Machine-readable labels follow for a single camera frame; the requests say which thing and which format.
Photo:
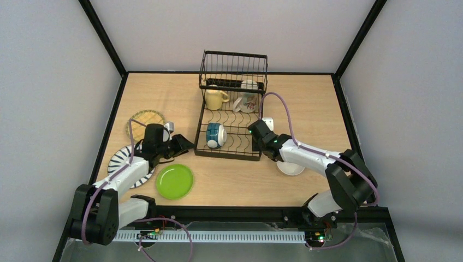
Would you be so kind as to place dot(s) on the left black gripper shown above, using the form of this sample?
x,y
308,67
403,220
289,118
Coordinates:
x,y
175,145

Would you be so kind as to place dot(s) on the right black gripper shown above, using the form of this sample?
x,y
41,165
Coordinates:
x,y
256,131

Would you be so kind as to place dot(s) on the black rimmed white bowl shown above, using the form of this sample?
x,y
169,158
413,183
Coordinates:
x,y
216,135

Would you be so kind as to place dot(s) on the plain white bowl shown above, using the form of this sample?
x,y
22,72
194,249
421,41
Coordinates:
x,y
290,169

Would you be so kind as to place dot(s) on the yellow ceramic mug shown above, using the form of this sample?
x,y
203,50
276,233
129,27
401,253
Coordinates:
x,y
214,99

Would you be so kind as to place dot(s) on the black wire dish rack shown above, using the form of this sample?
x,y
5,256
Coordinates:
x,y
220,70

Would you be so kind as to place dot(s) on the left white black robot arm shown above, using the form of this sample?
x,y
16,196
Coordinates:
x,y
96,213

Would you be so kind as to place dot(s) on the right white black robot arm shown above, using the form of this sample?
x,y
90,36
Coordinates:
x,y
349,179

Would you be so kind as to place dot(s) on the green plastic plate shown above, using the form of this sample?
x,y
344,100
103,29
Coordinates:
x,y
175,181

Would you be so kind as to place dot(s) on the woven bamboo plate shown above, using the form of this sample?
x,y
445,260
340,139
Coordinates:
x,y
147,116

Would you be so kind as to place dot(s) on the blue striped white plate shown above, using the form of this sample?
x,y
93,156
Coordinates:
x,y
118,160

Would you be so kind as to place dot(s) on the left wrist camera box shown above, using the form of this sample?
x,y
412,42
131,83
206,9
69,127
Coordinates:
x,y
168,129

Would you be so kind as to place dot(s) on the white slotted cable duct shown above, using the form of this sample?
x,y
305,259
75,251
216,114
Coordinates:
x,y
178,236

